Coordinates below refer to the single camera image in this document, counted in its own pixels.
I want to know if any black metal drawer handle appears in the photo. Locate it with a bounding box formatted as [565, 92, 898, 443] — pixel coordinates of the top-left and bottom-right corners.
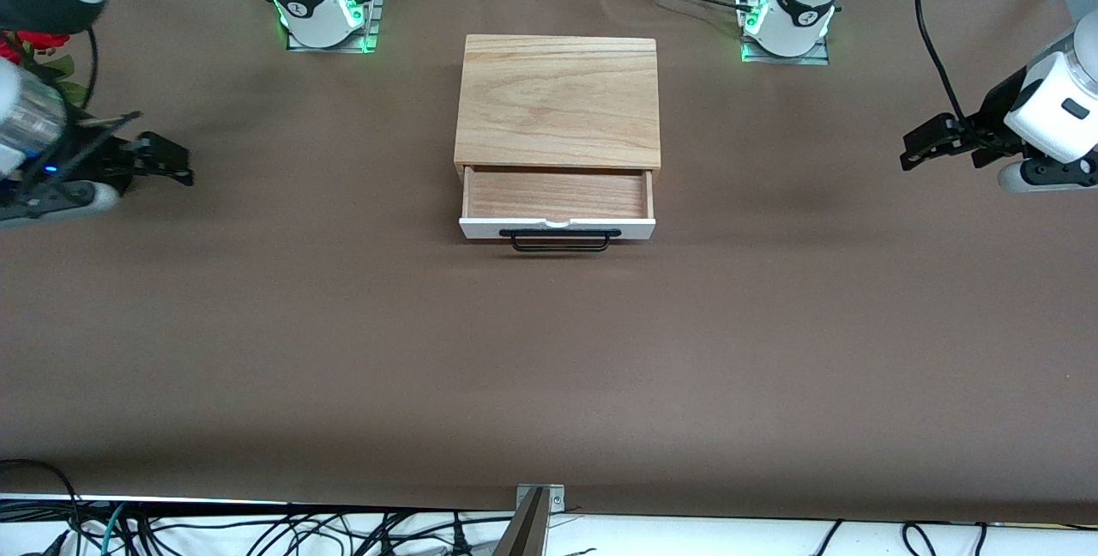
[498, 228, 622, 254]

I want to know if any light wooden drawer cabinet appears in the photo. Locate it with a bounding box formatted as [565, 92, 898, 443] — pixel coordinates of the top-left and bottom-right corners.
[453, 34, 664, 185]

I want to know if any brown table cover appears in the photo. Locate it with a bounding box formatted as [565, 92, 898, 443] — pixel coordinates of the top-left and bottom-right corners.
[0, 0, 1098, 527]

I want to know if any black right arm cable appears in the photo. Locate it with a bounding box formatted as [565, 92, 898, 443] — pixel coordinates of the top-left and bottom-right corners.
[81, 27, 100, 111]

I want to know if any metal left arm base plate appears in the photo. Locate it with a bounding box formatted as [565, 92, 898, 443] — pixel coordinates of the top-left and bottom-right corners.
[740, 33, 830, 66]

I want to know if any black looped cable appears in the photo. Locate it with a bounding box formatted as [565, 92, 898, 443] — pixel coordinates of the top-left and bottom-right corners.
[0, 458, 83, 556]

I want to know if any teal cable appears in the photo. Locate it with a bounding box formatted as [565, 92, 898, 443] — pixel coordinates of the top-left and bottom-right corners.
[96, 503, 128, 556]

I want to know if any small metal edge bracket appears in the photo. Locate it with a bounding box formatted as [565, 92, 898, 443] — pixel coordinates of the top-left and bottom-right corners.
[515, 483, 567, 514]

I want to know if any dark camera stand pole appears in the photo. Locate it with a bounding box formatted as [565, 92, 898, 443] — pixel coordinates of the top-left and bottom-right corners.
[491, 487, 550, 556]

